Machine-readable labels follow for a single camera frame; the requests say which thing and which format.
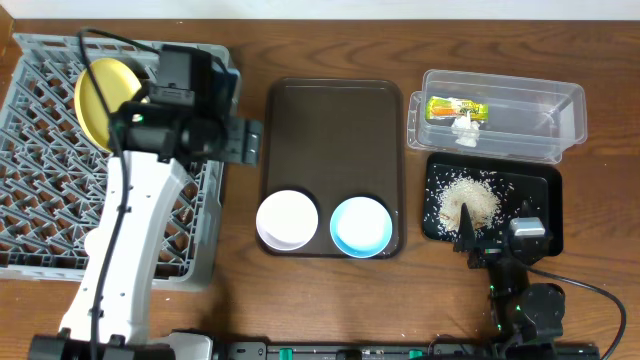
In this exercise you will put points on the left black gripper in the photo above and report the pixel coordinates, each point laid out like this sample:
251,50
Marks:
245,141

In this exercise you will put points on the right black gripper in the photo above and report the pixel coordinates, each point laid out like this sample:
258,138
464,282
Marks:
490,252

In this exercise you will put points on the rice pile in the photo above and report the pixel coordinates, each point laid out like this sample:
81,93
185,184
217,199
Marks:
484,193

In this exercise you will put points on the white round bowl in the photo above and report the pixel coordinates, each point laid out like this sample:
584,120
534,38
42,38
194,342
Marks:
287,220

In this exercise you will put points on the light blue round bowl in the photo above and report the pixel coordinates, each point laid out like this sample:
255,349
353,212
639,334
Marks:
361,227

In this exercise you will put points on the white tissue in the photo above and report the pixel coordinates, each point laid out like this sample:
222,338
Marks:
466,130

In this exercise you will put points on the yellow snack wrapper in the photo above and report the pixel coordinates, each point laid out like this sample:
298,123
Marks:
444,108

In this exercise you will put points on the white paper cup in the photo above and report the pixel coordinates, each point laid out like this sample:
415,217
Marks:
94,244

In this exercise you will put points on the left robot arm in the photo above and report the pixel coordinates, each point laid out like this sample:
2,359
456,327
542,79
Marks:
183,116

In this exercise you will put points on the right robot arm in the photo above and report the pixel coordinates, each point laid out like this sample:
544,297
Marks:
528,315

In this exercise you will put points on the black rectangular tray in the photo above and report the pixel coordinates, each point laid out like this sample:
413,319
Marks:
513,184

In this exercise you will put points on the dark brown serving tray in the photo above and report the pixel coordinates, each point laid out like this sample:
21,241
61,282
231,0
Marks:
333,139

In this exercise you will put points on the clear plastic bin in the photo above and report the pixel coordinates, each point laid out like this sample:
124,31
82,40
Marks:
531,120

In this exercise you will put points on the grey plastic dish rack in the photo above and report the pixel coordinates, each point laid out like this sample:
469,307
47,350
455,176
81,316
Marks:
54,181

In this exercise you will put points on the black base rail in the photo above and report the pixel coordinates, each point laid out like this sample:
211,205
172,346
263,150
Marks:
320,351

